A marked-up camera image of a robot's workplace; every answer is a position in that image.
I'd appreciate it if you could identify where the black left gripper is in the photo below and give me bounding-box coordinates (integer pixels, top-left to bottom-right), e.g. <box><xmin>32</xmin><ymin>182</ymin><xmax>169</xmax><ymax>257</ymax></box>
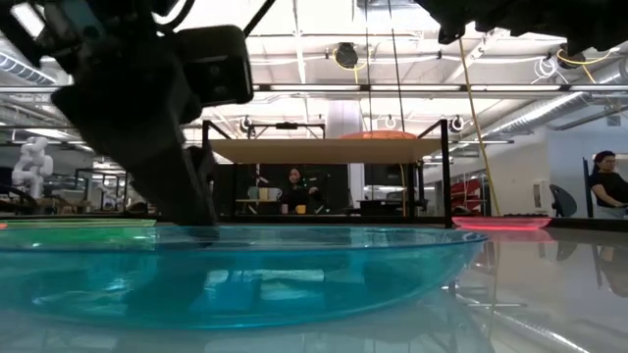
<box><xmin>50</xmin><ymin>32</ymin><xmax>219</xmax><ymax>227</ymax></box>

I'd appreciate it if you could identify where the blue translucent plastic plate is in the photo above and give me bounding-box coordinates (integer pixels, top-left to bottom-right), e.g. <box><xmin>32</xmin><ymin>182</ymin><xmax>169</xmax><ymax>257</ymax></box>
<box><xmin>0</xmin><ymin>224</ymin><xmax>488</xmax><ymax>330</ymax></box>

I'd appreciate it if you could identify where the green translucent plastic plate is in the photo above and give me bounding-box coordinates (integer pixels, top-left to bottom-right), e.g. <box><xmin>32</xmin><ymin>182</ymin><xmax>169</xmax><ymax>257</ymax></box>
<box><xmin>0</xmin><ymin>218</ymin><xmax>158</xmax><ymax>249</ymax></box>

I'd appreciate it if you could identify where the pink translucent plastic plate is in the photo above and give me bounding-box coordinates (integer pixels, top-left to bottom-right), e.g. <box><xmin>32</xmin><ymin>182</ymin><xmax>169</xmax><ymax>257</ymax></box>
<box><xmin>449</xmin><ymin>216</ymin><xmax>552</xmax><ymax>231</ymax></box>

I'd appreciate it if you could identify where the wooden shelf with black legs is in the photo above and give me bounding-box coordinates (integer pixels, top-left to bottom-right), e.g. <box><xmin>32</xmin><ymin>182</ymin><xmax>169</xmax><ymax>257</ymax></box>
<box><xmin>201</xmin><ymin>119</ymin><xmax>453</xmax><ymax>229</ymax></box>

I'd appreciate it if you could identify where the person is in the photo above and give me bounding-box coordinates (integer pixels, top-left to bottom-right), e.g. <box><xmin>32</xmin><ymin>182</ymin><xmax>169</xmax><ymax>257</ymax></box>
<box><xmin>587</xmin><ymin>150</ymin><xmax>628</xmax><ymax>220</ymax></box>
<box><xmin>280</xmin><ymin>166</ymin><xmax>326</xmax><ymax>216</ymax></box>

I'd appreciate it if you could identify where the overhead light bar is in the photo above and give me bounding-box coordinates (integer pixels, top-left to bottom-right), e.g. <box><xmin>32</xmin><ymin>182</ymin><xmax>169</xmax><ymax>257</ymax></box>
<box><xmin>0</xmin><ymin>82</ymin><xmax>628</xmax><ymax>95</ymax></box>

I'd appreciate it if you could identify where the red background equipment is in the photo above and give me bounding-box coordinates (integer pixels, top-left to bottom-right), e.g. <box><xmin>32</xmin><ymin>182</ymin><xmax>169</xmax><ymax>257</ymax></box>
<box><xmin>450</xmin><ymin>178</ymin><xmax>487</xmax><ymax>213</ymax></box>

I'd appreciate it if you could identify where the dark grey office chair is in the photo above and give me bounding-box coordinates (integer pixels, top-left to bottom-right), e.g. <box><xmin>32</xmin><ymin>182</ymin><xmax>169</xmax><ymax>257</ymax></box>
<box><xmin>548</xmin><ymin>183</ymin><xmax>579</xmax><ymax>219</ymax></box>

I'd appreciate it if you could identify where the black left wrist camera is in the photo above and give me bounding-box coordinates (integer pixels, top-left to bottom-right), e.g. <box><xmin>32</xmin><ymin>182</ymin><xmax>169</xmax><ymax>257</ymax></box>
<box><xmin>175</xmin><ymin>24</ymin><xmax>255</xmax><ymax>108</ymax></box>

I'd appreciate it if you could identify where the black hanging cable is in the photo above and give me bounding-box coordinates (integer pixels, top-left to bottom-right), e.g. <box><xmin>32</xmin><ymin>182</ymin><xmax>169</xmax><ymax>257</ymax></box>
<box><xmin>387</xmin><ymin>0</ymin><xmax>406</xmax><ymax>122</ymax></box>

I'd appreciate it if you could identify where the yellow hanging cable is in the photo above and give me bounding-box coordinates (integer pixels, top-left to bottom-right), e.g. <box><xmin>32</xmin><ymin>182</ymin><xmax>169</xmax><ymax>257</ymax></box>
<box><xmin>457</xmin><ymin>37</ymin><xmax>502</xmax><ymax>218</ymax></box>

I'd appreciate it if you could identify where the silver ventilation duct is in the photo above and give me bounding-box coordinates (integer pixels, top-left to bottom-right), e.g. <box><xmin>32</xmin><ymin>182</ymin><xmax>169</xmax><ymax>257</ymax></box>
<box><xmin>480</xmin><ymin>58</ymin><xmax>628</xmax><ymax>143</ymax></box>

